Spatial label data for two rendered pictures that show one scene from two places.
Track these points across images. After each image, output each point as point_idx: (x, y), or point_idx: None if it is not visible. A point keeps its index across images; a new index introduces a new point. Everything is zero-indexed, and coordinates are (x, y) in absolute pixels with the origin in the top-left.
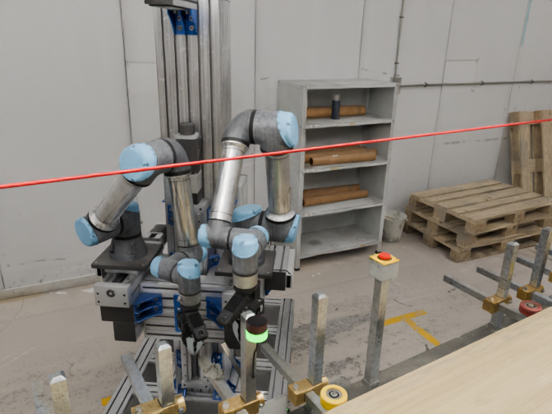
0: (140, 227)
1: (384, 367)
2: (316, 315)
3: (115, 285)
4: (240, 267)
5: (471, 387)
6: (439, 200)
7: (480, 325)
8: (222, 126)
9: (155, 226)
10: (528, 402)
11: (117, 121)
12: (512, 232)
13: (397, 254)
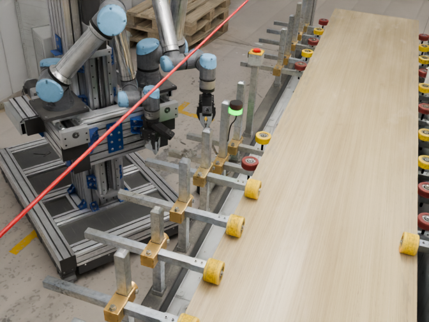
0: None
1: (191, 145)
2: (242, 95)
3: (77, 128)
4: (210, 75)
5: (312, 109)
6: (152, 13)
7: (226, 99)
8: None
9: (29, 82)
10: (337, 107)
11: None
12: (209, 27)
13: (136, 66)
